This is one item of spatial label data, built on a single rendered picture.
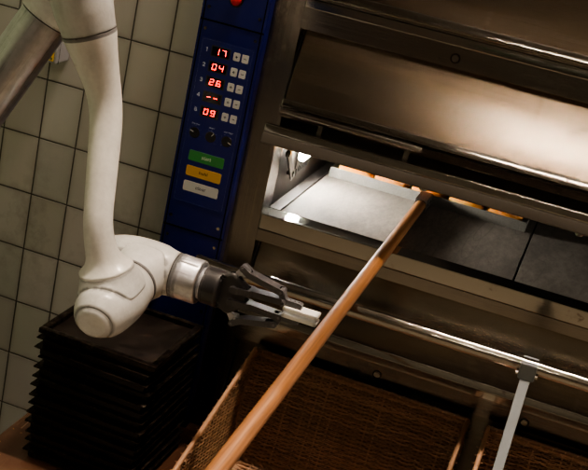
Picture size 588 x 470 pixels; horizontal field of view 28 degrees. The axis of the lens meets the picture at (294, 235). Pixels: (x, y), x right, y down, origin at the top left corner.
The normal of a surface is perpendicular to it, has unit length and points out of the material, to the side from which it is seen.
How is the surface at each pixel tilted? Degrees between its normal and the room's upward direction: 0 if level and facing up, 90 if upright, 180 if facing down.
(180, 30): 90
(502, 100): 70
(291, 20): 90
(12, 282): 90
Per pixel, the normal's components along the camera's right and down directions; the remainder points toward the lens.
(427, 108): -0.21, -0.07
